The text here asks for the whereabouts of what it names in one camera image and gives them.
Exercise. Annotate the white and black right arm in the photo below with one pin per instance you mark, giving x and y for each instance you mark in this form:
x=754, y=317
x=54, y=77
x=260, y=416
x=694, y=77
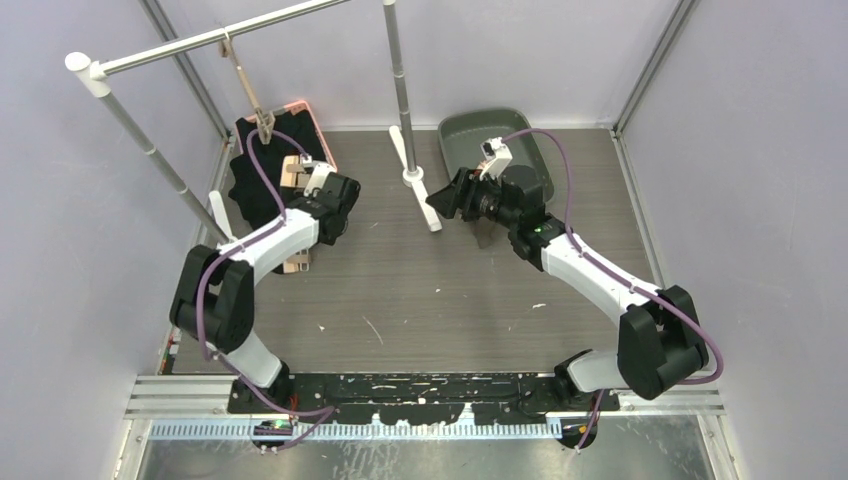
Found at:
x=659, y=340

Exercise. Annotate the beige clip hanger on rack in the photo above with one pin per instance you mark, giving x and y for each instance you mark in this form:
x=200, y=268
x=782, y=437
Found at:
x=262, y=119

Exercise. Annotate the grey-green plastic tub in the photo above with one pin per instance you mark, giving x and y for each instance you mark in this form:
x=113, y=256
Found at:
x=460, y=138

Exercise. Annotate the black underwear with beige waistband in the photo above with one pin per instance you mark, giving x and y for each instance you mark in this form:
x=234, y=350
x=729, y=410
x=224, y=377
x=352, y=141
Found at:
x=256, y=204

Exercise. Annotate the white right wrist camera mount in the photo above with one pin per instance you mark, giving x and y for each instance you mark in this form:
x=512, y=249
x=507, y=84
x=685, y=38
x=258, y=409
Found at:
x=497, y=157

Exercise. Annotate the black clothes in basket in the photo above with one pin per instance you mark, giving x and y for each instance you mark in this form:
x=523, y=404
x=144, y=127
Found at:
x=300, y=127

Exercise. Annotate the white and metal clothes rack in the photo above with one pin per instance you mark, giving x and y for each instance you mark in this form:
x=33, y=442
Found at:
x=93, y=75

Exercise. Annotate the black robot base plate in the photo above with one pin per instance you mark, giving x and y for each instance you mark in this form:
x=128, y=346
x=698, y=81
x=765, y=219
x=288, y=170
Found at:
x=436, y=398

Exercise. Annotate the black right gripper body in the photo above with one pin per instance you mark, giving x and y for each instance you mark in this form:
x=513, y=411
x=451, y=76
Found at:
x=484, y=199

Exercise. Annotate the pink perforated plastic basket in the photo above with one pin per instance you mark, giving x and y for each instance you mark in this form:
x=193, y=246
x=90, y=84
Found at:
x=295, y=107

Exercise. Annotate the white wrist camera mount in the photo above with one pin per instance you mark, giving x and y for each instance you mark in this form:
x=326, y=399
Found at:
x=313, y=174
x=497, y=157

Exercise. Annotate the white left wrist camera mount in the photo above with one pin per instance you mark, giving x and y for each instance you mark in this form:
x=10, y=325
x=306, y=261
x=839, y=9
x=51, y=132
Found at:
x=313, y=174

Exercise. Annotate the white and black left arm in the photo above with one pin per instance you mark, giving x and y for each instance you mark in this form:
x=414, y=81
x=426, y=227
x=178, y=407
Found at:
x=214, y=301

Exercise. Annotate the grey-brown underwear with beige waistband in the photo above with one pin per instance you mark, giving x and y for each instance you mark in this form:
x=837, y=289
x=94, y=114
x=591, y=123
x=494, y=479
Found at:
x=487, y=233

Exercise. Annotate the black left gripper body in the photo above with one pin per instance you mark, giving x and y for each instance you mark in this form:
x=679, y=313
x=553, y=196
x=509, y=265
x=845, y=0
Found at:
x=343, y=227

